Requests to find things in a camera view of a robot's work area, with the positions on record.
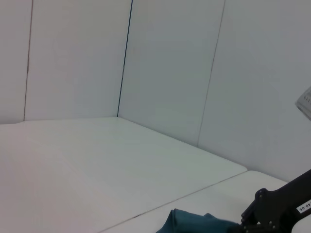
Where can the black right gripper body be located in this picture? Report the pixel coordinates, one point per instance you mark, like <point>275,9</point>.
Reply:
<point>279,208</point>

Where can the teal blue FREE t-shirt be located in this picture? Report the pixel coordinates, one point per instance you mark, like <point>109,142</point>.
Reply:
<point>194,222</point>

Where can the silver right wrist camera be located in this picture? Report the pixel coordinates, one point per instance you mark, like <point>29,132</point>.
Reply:
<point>305,105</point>

